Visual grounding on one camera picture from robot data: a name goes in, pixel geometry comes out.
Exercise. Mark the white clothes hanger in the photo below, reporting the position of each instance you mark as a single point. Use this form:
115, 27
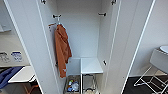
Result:
59, 20

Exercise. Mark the bin with balls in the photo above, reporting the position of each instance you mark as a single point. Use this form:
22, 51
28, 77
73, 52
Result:
72, 86

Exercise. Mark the orange garment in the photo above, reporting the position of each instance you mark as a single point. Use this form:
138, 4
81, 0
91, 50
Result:
61, 50

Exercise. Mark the blue cloth bag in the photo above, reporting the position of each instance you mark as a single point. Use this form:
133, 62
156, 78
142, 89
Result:
8, 75

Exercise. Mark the white wardrobe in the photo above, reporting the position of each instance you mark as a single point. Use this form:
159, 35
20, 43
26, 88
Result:
80, 33

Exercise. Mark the white wall cabinet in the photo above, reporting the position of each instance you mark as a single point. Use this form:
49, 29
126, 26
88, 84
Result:
3, 28

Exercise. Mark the orange folding stand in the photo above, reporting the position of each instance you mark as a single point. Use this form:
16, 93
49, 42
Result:
31, 88

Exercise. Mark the white wardrobe door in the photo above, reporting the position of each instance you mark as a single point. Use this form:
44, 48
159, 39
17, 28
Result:
26, 40
130, 43

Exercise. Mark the black wall hook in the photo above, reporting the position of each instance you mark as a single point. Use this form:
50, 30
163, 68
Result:
56, 15
102, 14

